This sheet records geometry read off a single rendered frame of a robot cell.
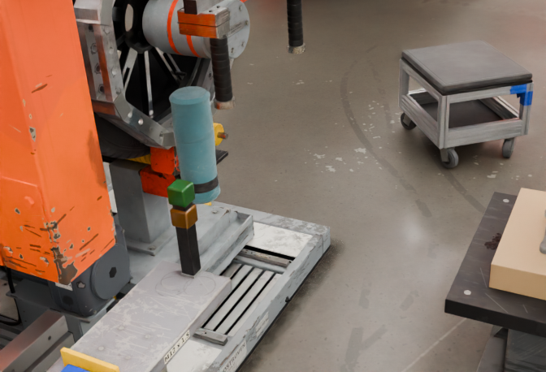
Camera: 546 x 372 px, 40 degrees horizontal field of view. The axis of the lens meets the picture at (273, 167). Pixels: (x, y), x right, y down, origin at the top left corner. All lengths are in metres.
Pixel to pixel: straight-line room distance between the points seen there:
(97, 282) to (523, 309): 0.95
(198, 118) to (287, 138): 1.47
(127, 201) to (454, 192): 1.20
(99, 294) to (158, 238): 0.33
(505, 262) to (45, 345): 0.99
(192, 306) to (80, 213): 0.28
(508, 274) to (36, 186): 1.00
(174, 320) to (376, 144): 1.72
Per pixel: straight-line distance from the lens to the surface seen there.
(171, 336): 1.42
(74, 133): 1.39
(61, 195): 1.40
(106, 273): 1.82
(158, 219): 2.06
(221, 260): 2.14
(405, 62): 2.98
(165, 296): 1.51
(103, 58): 1.55
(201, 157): 1.67
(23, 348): 1.57
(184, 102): 1.61
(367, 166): 2.84
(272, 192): 2.70
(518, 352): 1.93
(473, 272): 1.81
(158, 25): 1.70
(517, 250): 1.78
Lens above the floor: 1.37
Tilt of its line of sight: 29 degrees down
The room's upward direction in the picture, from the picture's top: 4 degrees counter-clockwise
